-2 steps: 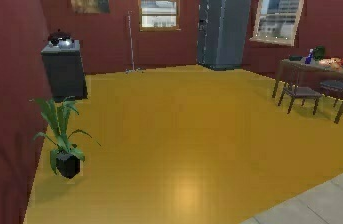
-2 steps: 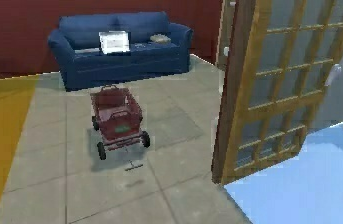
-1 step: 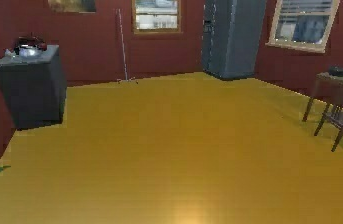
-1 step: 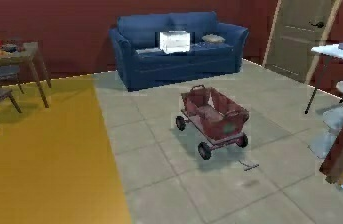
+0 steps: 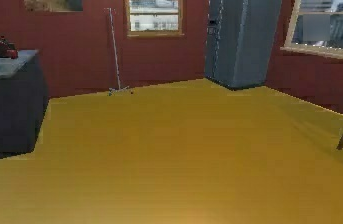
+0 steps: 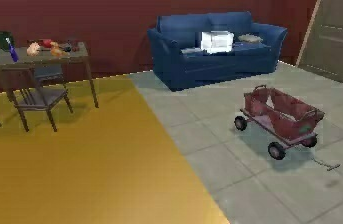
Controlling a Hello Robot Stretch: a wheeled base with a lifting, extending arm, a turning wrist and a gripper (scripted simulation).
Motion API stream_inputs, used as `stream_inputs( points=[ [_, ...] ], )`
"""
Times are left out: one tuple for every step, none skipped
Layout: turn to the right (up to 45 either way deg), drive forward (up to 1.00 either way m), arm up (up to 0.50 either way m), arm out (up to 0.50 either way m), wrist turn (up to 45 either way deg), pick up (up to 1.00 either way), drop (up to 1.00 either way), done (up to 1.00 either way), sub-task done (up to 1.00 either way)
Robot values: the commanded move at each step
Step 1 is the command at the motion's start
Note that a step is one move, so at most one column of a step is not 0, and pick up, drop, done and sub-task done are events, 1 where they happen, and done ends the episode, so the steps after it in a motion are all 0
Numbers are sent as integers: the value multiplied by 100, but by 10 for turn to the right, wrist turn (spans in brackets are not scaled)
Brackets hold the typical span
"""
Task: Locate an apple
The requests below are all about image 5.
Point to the wooden framed window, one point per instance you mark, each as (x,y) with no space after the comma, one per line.
(154,16)

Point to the grey blue fridge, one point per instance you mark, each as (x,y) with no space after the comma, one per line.
(242,43)

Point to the cream framed window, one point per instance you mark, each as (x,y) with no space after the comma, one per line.
(327,28)

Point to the thin grey floor lamp stand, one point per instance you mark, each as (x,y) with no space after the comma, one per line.
(115,50)

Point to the dark kitchen counter cabinet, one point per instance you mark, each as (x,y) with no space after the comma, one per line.
(9,106)

